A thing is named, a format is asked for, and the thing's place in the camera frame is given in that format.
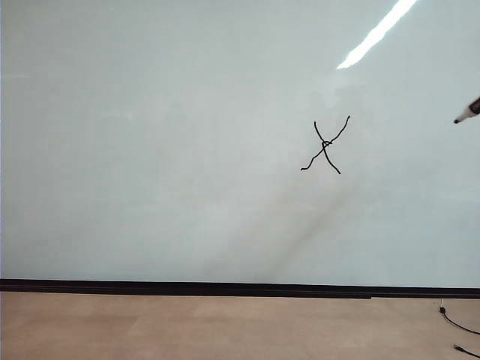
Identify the black drawn cross mark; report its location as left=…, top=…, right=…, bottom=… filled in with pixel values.
left=299, top=115, right=352, bottom=176

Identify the black whiteboard pen tray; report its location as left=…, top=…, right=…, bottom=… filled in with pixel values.
left=0, top=289, right=373, bottom=300

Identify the whiteboard with black frame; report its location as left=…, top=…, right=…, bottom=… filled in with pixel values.
left=0, top=0, right=480, bottom=300

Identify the black looped cable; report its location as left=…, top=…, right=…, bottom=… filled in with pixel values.
left=438, top=306, right=480, bottom=336

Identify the black cable with loose plug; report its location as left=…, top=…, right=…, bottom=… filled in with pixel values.
left=453, top=343, right=480, bottom=359

